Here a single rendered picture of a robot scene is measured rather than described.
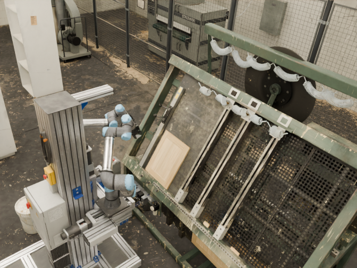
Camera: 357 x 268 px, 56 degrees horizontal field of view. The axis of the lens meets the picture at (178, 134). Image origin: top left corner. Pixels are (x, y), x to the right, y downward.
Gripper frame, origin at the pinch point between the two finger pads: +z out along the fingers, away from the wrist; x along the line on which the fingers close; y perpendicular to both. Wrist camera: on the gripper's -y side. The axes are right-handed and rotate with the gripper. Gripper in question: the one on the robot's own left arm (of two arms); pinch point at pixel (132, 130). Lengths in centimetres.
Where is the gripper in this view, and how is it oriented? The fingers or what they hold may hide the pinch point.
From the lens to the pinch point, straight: 339.1
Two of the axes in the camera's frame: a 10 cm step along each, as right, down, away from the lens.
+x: -6.3, -4.9, 6.0
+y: 7.2, -6.7, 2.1
